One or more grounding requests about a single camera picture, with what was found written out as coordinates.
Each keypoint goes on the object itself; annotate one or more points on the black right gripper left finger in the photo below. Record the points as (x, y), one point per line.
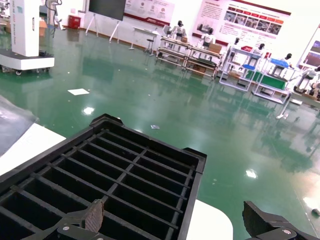
(92, 217)

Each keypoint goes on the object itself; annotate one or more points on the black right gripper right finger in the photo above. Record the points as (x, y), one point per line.
(255, 222)

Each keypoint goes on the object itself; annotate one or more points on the grey antistatic bag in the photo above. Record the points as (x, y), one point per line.
(12, 125)

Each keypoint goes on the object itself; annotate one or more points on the white industrial robot arm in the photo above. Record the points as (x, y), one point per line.
(56, 18)

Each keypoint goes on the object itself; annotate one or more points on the black slotted plastic container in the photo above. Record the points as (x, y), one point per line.
(62, 147)

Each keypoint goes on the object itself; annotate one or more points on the cardboard box under workbench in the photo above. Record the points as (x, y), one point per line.
(200, 69)

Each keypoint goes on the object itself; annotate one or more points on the cardboard box on workbench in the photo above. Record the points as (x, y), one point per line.
(215, 48)

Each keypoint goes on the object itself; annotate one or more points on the open cardboard box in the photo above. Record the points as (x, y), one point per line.
(43, 28)

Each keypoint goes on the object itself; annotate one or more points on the small cardboard box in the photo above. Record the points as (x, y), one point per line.
(184, 38)

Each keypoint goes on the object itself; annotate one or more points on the dark grey floor object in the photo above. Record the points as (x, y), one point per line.
(315, 212)

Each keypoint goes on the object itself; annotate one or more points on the small grey floor scrap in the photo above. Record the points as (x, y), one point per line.
(155, 126)

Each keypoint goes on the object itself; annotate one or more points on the white long table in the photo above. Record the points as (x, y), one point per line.
(283, 110)

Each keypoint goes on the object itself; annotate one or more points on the white paper sheet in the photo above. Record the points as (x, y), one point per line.
(78, 91)

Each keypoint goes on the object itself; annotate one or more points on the white black humanoid robot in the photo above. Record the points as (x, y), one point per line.
(307, 75)
(236, 41)
(179, 30)
(208, 38)
(288, 57)
(260, 50)

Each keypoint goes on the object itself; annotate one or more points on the rack with blue bins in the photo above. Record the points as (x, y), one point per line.
(278, 62)

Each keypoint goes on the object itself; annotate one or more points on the white shelf rack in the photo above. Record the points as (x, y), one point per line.
(240, 50)

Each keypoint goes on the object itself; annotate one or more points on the black stool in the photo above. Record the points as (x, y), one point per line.
(149, 40)

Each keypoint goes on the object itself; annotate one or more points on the small white desk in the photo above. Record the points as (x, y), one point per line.
(146, 30)

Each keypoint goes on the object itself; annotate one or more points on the white wheeled machine base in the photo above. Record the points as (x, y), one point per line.
(25, 25)

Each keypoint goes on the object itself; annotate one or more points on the black display on white stand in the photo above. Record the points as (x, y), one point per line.
(107, 8)

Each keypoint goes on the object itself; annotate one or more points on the aluminium frame workbench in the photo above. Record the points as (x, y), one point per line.
(172, 51)
(202, 60)

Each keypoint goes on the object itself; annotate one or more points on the wall poster with dark photos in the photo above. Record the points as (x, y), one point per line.
(313, 50)

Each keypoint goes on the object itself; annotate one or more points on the red wall box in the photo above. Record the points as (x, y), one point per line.
(74, 21)

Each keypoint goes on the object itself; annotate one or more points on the wall poster with photo row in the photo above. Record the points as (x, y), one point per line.
(250, 22)

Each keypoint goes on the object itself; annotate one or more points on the wall poster with round icons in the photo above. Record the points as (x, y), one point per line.
(150, 10)

